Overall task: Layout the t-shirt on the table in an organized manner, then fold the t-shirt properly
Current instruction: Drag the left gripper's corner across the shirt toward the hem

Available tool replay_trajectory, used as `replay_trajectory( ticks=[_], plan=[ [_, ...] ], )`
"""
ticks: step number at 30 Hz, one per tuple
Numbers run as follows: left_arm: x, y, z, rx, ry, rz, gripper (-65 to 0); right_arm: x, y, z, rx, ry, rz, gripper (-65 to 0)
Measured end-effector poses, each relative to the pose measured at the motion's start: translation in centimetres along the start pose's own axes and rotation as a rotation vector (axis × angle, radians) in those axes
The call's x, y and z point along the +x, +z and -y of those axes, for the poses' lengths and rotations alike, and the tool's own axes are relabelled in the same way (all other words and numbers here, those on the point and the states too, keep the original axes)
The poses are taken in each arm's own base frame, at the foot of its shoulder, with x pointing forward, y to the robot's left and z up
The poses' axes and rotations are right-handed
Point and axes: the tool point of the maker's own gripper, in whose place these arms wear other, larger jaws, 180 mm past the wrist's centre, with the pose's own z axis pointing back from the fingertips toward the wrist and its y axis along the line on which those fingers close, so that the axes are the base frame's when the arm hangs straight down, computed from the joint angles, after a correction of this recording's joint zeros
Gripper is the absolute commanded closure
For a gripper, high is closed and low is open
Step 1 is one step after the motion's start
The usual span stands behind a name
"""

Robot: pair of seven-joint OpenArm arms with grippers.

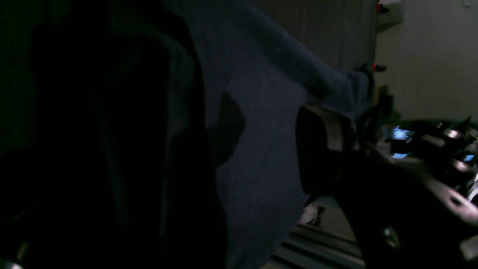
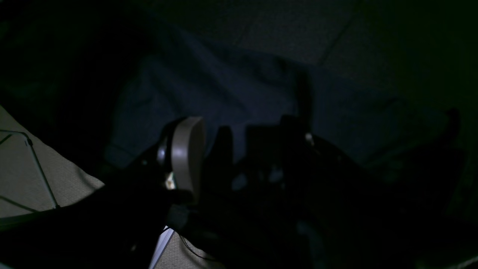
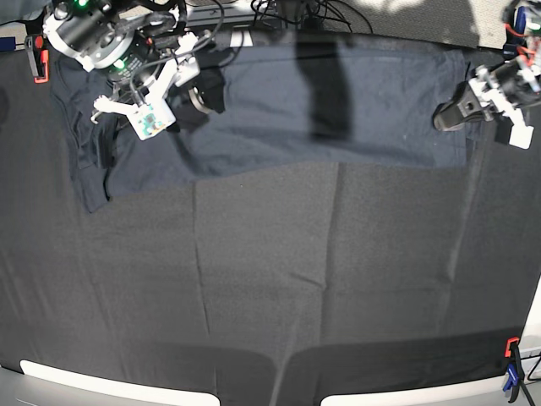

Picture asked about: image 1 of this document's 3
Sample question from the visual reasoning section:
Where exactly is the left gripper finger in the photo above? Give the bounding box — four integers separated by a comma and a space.
295, 105, 477, 269

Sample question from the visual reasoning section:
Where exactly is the dark navy t-shirt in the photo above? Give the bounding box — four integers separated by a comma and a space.
164, 0, 377, 269

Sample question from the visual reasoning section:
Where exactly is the red black clamp far right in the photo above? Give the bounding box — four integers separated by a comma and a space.
372, 63, 388, 72

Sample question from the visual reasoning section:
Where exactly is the black table cover cloth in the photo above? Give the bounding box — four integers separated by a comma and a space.
1, 0, 226, 269

